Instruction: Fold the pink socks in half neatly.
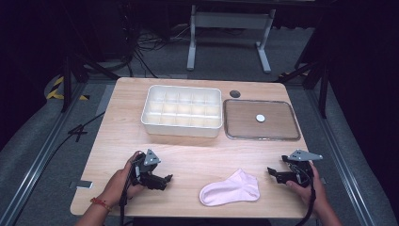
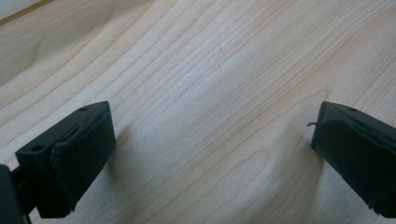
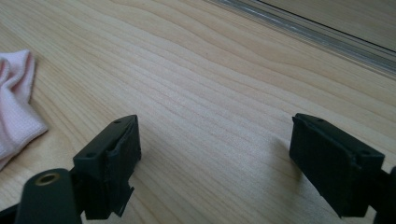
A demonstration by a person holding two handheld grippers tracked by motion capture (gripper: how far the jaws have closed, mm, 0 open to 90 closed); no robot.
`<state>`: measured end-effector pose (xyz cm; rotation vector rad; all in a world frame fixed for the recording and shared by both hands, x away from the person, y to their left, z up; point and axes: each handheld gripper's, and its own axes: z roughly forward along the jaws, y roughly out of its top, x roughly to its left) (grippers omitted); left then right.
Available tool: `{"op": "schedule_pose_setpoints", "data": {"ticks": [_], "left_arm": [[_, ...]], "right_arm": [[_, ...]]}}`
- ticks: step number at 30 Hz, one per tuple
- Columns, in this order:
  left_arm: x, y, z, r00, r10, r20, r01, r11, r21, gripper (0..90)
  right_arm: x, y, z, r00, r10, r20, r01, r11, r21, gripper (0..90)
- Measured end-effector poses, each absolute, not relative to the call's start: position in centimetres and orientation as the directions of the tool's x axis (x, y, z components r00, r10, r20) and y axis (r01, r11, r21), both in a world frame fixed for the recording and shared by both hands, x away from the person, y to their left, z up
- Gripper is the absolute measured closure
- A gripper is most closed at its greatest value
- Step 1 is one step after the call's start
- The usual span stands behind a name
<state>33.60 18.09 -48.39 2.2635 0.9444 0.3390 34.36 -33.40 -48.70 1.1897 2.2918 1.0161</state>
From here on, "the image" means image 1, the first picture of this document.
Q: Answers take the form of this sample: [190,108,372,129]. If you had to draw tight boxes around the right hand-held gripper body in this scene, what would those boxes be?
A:
[281,149,324,188]

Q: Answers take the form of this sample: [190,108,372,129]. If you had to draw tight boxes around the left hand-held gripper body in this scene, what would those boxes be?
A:
[130,149,163,186]

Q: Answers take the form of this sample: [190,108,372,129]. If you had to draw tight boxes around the pink sock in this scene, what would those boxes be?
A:
[199,168,262,207]

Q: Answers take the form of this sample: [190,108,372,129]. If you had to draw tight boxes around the white divided storage box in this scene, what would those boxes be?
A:
[140,84,223,138]

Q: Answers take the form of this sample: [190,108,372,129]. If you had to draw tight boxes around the person's right hand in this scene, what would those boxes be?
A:
[285,161,331,218]

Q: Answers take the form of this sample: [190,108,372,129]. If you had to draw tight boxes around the person's left hand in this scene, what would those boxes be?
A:
[103,151,147,207]

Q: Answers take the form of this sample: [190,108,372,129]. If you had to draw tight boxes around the clear lid with white knob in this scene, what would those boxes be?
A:
[223,99,302,141]

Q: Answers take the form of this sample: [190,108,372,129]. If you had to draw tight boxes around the black tripod stand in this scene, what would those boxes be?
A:
[275,57,331,121]
[59,51,120,114]

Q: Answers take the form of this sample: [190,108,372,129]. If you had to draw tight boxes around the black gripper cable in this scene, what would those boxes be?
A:
[295,164,316,226]
[119,154,142,226]

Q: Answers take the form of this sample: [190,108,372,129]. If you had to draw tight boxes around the aluminium floor rail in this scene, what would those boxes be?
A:
[305,88,375,226]
[0,82,89,226]

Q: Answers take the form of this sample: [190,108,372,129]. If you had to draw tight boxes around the red cord bracelet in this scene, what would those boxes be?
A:
[89,196,113,212]

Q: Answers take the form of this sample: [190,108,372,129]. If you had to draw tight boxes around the thin black floor cable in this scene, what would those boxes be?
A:
[10,111,106,225]

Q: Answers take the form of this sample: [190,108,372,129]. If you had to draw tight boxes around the bundle of black cables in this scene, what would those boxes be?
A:
[120,17,191,79]

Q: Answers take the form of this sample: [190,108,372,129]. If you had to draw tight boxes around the grey metal desk frame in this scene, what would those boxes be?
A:
[186,4,277,75]

